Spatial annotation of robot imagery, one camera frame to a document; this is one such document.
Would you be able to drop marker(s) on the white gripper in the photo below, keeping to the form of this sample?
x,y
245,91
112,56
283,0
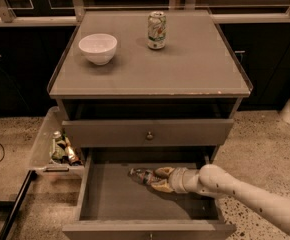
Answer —
x,y
177,180

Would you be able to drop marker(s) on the clear plastic water bottle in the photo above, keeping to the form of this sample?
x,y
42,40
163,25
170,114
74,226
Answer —
x,y
145,176

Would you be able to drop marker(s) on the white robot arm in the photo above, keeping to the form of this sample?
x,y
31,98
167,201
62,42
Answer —
x,y
212,181

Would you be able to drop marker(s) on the brass top drawer knob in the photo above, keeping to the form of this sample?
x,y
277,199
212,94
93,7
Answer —
x,y
149,136

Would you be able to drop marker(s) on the grey top drawer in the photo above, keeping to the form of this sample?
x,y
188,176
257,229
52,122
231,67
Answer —
x,y
132,133

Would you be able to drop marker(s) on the open grey middle drawer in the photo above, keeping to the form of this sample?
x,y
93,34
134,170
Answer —
x,y
112,206

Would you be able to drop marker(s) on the grey drawer cabinet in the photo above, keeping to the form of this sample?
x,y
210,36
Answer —
x,y
195,76

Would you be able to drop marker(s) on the small bottle in bin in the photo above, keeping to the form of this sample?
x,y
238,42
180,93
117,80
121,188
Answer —
x,y
57,146

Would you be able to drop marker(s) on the clear plastic storage bin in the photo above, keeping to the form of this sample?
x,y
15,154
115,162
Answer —
x,y
40,154

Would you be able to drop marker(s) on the white ceramic bowl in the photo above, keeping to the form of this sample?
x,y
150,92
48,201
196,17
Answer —
x,y
98,48

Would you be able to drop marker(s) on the green white soda can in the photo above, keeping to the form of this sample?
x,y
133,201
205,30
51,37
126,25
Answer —
x,y
156,30

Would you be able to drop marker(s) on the white metal railing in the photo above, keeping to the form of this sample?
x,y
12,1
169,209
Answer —
x,y
35,19

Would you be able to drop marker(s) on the black floor rail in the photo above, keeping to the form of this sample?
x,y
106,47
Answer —
x,y
9,209

